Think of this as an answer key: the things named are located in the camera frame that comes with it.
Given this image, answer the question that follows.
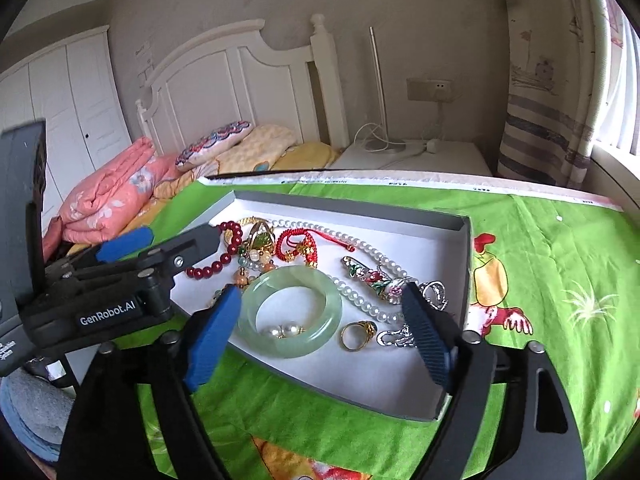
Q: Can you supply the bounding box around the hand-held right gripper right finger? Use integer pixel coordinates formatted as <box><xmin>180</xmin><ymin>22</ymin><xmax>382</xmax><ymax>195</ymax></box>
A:
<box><xmin>401</xmin><ymin>282</ymin><xmax>587</xmax><ymax>480</ymax></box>

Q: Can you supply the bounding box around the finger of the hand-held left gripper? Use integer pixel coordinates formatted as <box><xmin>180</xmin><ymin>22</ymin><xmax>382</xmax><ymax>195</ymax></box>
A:
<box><xmin>46</xmin><ymin>226</ymin><xmax>154</xmax><ymax>277</ymax></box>
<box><xmin>65</xmin><ymin>223</ymin><xmax>222</xmax><ymax>292</ymax></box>

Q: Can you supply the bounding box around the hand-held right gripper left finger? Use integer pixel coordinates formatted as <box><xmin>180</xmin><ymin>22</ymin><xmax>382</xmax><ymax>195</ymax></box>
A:
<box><xmin>57</xmin><ymin>284</ymin><xmax>244</xmax><ymax>480</ymax></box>

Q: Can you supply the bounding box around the gold bangle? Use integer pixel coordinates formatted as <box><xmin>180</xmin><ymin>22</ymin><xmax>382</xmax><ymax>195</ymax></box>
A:
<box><xmin>221</xmin><ymin>216</ymin><xmax>273</xmax><ymax>248</ymax></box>

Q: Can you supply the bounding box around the red bead bracelet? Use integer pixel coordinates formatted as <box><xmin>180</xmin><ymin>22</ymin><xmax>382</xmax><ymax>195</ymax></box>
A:
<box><xmin>185</xmin><ymin>220</ymin><xmax>246</xmax><ymax>281</ymax></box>

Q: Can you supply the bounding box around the multicolour bead bracelet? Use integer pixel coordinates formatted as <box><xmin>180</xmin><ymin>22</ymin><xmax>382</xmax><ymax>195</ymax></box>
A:
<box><xmin>210</xmin><ymin>250</ymin><xmax>279</xmax><ymax>307</ymax></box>

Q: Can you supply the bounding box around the pearl necklace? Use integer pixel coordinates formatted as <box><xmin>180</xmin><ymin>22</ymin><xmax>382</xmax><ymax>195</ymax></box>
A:
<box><xmin>265</xmin><ymin>217</ymin><xmax>426</xmax><ymax>326</ymax></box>

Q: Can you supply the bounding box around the colourful enamel brooch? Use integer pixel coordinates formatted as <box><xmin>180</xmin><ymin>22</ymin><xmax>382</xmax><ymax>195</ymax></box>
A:
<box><xmin>341</xmin><ymin>255</ymin><xmax>409</xmax><ymax>307</ymax></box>

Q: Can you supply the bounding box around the pale green jade bangle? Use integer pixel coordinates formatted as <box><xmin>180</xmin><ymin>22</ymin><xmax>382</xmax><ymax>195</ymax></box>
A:
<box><xmin>237</xmin><ymin>266</ymin><xmax>344</xmax><ymax>360</ymax></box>

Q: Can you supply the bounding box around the plain gold ring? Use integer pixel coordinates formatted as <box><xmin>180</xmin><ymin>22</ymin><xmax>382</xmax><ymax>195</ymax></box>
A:
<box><xmin>340</xmin><ymin>320</ymin><xmax>379</xmax><ymax>352</ymax></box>

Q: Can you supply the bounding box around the grey jewelry box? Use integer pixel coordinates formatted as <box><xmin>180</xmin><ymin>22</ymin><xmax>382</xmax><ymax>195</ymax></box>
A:
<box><xmin>170</xmin><ymin>187</ymin><xmax>473</xmax><ymax>421</ymax></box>

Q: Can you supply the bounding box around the red knotted cord bracelet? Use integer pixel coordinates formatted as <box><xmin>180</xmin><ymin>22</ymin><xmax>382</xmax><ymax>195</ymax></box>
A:
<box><xmin>275</xmin><ymin>227</ymin><xmax>347</xmax><ymax>267</ymax></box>

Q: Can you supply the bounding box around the person's left forearm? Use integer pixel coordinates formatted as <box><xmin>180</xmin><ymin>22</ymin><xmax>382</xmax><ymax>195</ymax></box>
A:
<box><xmin>0</xmin><ymin>366</ymin><xmax>77</xmax><ymax>467</ymax></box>

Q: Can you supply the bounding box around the pink floral quilt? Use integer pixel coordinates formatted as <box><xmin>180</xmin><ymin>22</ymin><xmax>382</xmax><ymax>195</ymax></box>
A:
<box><xmin>42</xmin><ymin>136</ymin><xmax>182</xmax><ymax>261</ymax></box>

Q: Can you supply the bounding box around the embroidered pillow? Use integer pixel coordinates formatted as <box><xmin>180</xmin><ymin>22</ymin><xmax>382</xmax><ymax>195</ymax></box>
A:
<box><xmin>175</xmin><ymin>121</ymin><xmax>254</xmax><ymax>171</ymax></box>

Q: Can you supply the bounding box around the white wardrobe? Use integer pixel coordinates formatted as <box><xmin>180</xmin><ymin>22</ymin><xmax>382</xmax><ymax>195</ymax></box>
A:
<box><xmin>0</xmin><ymin>25</ymin><xmax>133</xmax><ymax>233</ymax></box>

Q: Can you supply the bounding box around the green printed cloth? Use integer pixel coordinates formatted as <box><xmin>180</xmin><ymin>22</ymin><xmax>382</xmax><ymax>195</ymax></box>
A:
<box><xmin>112</xmin><ymin>170</ymin><xmax>640</xmax><ymax>480</ymax></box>

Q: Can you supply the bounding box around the plain yellow pillow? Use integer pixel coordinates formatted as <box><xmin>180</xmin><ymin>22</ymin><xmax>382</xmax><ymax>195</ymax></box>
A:
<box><xmin>270</xmin><ymin>142</ymin><xmax>343</xmax><ymax>171</ymax></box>

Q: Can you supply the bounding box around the white bed headboard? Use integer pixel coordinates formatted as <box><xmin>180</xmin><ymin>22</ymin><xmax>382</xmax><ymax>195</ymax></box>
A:
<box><xmin>136</xmin><ymin>12</ymin><xmax>349</xmax><ymax>162</ymax></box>

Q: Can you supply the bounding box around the white nightstand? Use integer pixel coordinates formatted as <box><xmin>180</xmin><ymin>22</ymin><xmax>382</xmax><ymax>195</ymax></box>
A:
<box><xmin>327</xmin><ymin>139</ymin><xmax>494</xmax><ymax>177</ymax></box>

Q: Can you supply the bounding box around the white paper note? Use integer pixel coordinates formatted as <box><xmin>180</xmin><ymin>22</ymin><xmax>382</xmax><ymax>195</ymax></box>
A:
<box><xmin>134</xmin><ymin>44</ymin><xmax>156</xmax><ymax>75</ymax></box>

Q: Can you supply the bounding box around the white window sill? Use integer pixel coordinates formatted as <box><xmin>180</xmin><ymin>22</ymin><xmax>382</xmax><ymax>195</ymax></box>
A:
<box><xmin>582</xmin><ymin>157</ymin><xmax>640</xmax><ymax>213</ymax></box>

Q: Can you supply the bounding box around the slim desk lamp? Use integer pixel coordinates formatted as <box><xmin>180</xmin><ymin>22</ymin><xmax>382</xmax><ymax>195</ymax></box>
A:
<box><xmin>364</xmin><ymin>26</ymin><xmax>409</xmax><ymax>152</ymax></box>

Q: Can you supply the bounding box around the printed curtain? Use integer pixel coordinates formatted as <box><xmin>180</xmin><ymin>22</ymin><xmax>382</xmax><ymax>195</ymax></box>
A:
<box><xmin>497</xmin><ymin>0</ymin><xmax>604</xmax><ymax>189</ymax></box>

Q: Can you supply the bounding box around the window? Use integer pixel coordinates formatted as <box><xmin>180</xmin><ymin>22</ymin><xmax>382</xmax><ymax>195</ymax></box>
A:
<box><xmin>590</xmin><ymin>0</ymin><xmax>640</xmax><ymax>172</ymax></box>

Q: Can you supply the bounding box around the silver chain bracelet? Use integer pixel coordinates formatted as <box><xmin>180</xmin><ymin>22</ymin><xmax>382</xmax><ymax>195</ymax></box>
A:
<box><xmin>377</xmin><ymin>280</ymin><xmax>452</xmax><ymax>349</ymax></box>

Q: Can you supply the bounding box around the gold ring with amber stone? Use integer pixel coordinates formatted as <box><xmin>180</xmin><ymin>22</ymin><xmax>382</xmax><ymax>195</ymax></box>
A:
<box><xmin>247</xmin><ymin>225</ymin><xmax>277</xmax><ymax>254</ymax></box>

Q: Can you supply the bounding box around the white cable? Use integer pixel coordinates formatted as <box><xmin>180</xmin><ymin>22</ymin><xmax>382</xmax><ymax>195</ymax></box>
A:
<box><xmin>354</xmin><ymin>122</ymin><xmax>389</xmax><ymax>144</ymax></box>

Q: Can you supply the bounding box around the wall socket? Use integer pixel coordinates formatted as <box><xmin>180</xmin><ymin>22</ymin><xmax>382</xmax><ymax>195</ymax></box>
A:
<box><xmin>406</xmin><ymin>78</ymin><xmax>454</xmax><ymax>102</ymax></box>

